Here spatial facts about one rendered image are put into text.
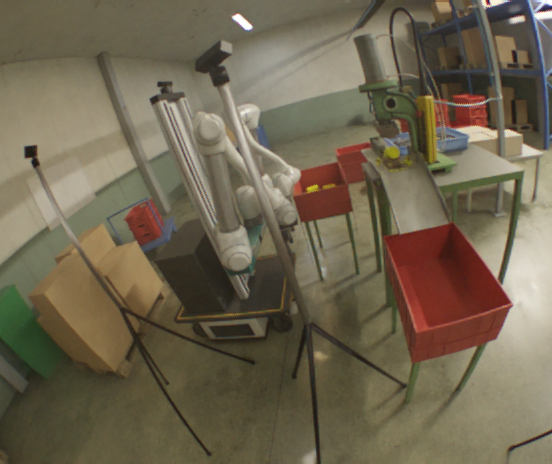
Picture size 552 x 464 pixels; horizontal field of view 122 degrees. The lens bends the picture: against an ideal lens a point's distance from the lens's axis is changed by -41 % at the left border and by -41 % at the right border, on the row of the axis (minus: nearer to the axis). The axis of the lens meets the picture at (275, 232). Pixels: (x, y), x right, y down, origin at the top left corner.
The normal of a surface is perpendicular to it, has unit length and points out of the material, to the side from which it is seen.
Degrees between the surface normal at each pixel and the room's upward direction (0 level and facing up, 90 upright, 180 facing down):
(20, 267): 90
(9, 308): 94
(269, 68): 90
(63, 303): 90
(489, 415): 0
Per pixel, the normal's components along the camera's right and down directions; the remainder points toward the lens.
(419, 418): -0.30, -0.84
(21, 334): 0.96, -0.14
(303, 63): -0.13, 0.51
